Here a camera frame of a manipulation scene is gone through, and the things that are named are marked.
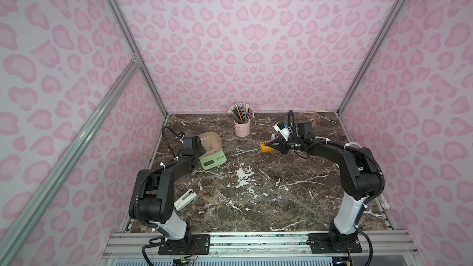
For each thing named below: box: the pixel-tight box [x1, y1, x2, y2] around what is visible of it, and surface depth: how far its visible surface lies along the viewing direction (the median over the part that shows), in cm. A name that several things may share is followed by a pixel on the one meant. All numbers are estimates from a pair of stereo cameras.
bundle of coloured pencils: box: [227, 102, 256, 124], surface depth 106 cm
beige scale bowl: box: [198, 131, 223, 157], surface depth 102 cm
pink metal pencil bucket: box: [232, 118, 251, 138], surface depth 105 cm
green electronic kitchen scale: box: [198, 149, 228, 170], surface depth 97 cm
